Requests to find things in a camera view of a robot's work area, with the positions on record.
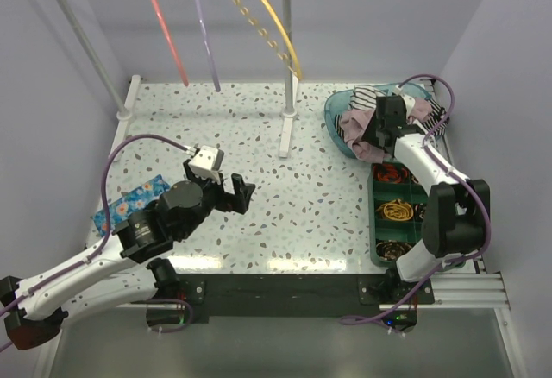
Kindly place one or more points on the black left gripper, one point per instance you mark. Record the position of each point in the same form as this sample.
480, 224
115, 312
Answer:
242, 192

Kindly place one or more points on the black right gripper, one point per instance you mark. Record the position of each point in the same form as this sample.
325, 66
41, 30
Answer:
369, 135

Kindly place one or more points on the pink tank top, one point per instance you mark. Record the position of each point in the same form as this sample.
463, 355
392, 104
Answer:
353, 122

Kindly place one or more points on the pink plastic hanger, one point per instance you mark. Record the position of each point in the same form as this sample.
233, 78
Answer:
169, 39

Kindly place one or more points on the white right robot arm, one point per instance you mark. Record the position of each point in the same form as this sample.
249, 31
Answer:
456, 225

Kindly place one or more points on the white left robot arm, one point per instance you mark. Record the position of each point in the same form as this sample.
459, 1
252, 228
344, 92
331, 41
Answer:
129, 265

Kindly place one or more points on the yellow plastic hanger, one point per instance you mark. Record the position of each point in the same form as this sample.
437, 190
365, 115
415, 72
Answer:
272, 30

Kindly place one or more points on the purple plastic hanger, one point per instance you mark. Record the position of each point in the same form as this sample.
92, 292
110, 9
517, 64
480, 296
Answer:
207, 46

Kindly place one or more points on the black white striped garment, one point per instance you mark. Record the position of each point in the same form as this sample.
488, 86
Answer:
368, 93

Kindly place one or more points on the teal plastic basket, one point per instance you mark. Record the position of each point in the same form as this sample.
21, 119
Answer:
338, 103

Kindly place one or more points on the blue floral cloth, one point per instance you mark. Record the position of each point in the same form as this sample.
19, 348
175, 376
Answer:
137, 199

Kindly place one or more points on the green compartment tray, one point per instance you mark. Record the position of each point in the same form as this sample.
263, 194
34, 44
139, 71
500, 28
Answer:
397, 212

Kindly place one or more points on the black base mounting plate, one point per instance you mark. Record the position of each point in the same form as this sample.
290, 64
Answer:
352, 299

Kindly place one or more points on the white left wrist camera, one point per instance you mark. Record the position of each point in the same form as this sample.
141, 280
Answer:
206, 163

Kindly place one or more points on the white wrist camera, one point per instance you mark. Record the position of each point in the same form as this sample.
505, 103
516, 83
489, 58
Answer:
409, 101
206, 163

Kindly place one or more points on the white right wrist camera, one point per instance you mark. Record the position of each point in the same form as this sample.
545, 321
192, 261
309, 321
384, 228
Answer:
409, 101

